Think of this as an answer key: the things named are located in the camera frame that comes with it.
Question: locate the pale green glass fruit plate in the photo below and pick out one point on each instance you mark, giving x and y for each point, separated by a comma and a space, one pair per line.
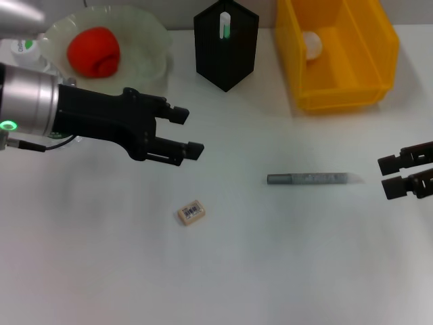
142, 50

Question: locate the white paper ball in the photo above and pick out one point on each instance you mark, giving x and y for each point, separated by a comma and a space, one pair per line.
313, 45

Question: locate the yellow plastic bin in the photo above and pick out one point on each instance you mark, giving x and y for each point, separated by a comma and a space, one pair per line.
348, 67

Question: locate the black mesh pen holder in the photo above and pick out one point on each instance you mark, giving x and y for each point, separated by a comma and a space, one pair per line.
225, 61

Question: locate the silver left connector plug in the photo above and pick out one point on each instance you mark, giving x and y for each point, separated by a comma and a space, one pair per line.
70, 82

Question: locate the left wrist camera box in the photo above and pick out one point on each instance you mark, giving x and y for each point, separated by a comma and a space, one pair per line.
17, 17

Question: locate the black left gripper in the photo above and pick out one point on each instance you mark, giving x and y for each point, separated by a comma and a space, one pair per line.
101, 115

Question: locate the beige eraser with barcode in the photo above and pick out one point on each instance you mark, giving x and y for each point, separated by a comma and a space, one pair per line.
192, 213

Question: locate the grey glitter pen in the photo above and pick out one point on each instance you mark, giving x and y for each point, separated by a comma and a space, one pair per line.
304, 178

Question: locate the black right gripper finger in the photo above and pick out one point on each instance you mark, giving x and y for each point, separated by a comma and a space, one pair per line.
394, 188
389, 165

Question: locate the orange toy fruit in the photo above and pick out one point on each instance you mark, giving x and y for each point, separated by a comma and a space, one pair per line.
93, 50

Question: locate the clear green-label water bottle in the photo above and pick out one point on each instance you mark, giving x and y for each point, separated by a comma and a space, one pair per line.
25, 50

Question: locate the green pen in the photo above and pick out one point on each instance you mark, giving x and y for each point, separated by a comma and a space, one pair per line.
225, 25

